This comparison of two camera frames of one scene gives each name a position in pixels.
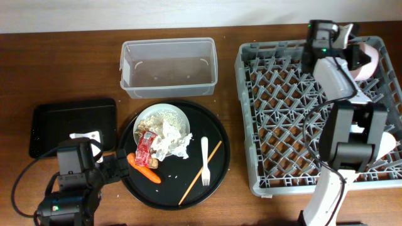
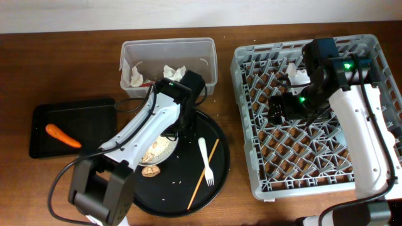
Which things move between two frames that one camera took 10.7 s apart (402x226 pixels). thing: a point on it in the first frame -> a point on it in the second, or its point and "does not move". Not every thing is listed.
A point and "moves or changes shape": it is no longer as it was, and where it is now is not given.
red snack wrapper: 144,147 moves or changes shape
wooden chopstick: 200,172 moves or changes shape
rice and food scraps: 154,123 moves or changes shape
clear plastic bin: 168,67 does not move
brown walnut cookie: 153,163 -> 151,171
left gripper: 115,174 -> 191,131
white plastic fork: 205,171 moves or changes shape
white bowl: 151,118 moves or changes shape
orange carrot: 151,174 -> 57,134
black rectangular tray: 52,123 does not move
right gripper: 352,49 -> 284,100
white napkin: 168,141 moves or changes shape
